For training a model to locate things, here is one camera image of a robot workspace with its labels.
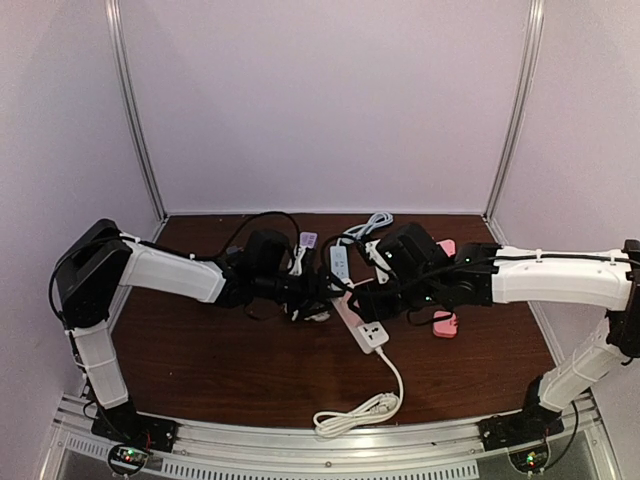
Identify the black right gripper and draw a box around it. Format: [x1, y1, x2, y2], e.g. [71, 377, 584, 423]
[348, 278, 442, 326]

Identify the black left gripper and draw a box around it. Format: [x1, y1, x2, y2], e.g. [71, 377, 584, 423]
[255, 265, 350, 320]

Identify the white power strip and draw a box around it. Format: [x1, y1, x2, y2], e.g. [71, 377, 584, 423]
[332, 295, 390, 355]

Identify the light blue power strip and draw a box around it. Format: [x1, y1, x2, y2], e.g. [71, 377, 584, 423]
[329, 245, 352, 286]

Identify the purple power strip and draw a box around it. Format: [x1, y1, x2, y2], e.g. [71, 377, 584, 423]
[298, 231, 318, 249]

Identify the pink cube plug adapter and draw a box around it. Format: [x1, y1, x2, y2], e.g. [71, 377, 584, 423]
[432, 311, 458, 339]

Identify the pink power strip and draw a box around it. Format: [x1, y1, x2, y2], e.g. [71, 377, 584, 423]
[436, 239, 456, 258]

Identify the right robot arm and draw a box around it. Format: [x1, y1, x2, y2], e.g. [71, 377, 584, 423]
[323, 223, 639, 442]

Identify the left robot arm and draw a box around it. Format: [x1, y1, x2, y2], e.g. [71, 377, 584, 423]
[48, 218, 330, 444]

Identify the white coiled purple-strip cable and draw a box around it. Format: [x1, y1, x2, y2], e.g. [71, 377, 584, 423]
[292, 307, 332, 324]

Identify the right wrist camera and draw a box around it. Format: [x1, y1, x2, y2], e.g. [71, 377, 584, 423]
[365, 239, 391, 284]

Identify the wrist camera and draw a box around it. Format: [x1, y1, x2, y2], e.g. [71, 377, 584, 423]
[288, 245, 313, 277]
[365, 239, 391, 284]

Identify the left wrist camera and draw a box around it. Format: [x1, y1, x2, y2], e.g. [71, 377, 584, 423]
[288, 245, 313, 277]

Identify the light blue coiled cable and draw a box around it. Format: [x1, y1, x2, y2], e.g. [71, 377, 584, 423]
[342, 211, 395, 240]

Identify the white coiled power cable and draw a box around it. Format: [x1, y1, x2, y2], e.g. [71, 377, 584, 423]
[313, 347, 405, 439]

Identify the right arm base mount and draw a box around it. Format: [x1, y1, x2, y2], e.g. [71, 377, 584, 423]
[477, 394, 564, 451]

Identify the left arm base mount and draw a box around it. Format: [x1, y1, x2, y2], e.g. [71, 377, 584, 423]
[91, 400, 178, 453]

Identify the aluminium front rail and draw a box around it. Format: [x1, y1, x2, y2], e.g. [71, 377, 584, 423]
[35, 393, 623, 479]

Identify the right aluminium frame post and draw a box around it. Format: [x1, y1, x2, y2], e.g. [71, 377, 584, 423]
[483, 0, 545, 223]

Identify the aluminium frame post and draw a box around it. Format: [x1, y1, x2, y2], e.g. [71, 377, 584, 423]
[483, 0, 545, 223]
[104, 0, 168, 222]

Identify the left aluminium frame post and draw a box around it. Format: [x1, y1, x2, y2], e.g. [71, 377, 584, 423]
[104, 0, 168, 222]

